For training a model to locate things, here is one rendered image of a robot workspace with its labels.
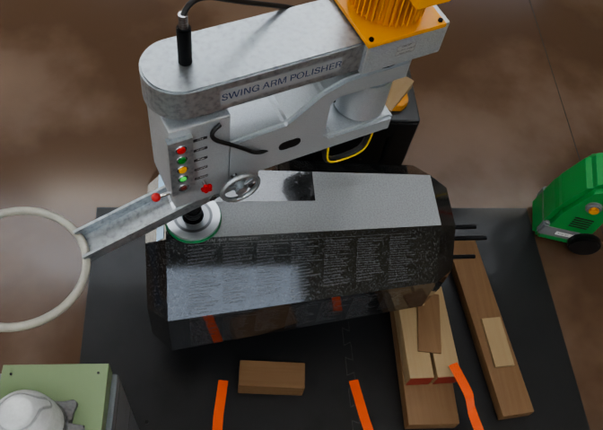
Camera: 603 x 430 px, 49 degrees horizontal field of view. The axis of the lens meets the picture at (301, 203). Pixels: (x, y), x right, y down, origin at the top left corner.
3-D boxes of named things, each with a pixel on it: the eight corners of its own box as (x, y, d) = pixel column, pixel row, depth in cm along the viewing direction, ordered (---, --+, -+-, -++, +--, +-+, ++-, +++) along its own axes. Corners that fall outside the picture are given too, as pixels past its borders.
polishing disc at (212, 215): (216, 191, 266) (216, 189, 265) (223, 238, 255) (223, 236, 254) (162, 197, 262) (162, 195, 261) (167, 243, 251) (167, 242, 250)
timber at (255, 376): (237, 393, 307) (238, 385, 297) (239, 367, 313) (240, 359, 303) (301, 396, 309) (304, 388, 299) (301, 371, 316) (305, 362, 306)
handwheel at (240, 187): (249, 174, 238) (251, 149, 225) (260, 196, 234) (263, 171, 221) (210, 187, 233) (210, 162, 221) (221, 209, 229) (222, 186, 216)
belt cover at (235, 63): (398, 10, 232) (410, -30, 218) (436, 59, 221) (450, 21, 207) (132, 81, 202) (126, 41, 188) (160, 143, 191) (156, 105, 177)
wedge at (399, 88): (394, 77, 319) (396, 70, 315) (411, 87, 317) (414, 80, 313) (372, 101, 309) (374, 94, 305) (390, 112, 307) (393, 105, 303)
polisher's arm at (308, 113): (359, 109, 269) (385, 15, 228) (387, 151, 259) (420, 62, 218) (187, 162, 245) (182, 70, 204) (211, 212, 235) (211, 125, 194)
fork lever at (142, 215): (241, 144, 251) (239, 138, 247) (263, 184, 243) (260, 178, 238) (75, 228, 246) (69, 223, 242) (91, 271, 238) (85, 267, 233)
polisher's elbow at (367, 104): (335, 79, 251) (344, 41, 234) (385, 88, 251) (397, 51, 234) (329, 118, 240) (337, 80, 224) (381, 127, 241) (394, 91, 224)
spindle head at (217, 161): (245, 136, 250) (251, 50, 213) (269, 181, 241) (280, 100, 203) (153, 165, 239) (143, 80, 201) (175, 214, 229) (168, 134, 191)
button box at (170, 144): (192, 183, 221) (189, 130, 197) (195, 189, 219) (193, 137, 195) (169, 191, 218) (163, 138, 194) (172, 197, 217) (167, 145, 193)
